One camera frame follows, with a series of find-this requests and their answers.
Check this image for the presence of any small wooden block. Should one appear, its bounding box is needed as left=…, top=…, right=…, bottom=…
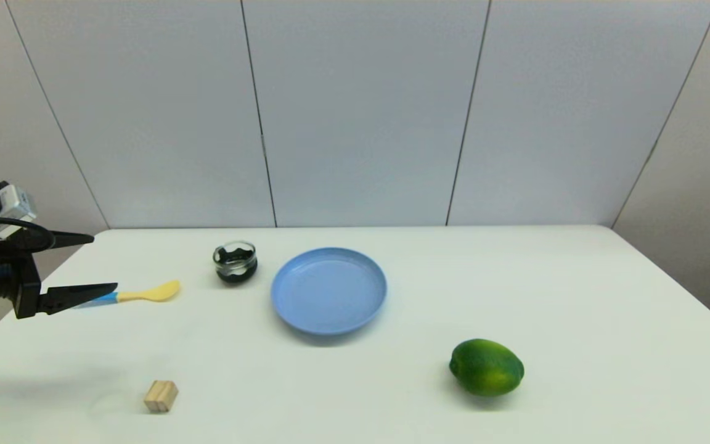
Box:
left=144, top=380, right=179, bottom=413

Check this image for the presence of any yellow spoon with blue handle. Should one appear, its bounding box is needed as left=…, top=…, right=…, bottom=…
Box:
left=78, top=281, right=181, bottom=308

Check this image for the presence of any black looping cable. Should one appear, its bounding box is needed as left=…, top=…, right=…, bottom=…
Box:
left=0, top=176, right=56, bottom=252

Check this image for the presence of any blue plastic plate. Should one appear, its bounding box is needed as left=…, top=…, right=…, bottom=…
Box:
left=271, top=247, right=388, bottom=335

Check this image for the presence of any glass jar with black contents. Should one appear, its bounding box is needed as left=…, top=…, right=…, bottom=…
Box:
left=213, top=241, right=258, bottom=284

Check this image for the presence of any green lime fruit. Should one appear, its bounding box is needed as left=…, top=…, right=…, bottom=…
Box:
left=449, top=339, right=525, bottom=397

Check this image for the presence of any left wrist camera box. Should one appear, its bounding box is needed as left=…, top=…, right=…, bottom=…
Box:
left=0, top=183, right=39, bottom=241

